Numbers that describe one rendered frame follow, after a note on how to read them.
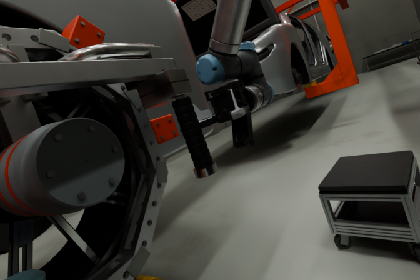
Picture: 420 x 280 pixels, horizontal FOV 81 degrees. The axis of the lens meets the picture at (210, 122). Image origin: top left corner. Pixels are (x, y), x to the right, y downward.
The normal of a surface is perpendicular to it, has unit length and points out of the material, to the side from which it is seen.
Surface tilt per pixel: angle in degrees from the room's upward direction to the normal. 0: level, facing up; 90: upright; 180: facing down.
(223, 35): 106
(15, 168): 80
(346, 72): 90
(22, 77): 90
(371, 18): 90
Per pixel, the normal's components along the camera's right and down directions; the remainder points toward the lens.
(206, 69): -0.67, 0.27
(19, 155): 0.31, -0.39
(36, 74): 0.78, -0.25
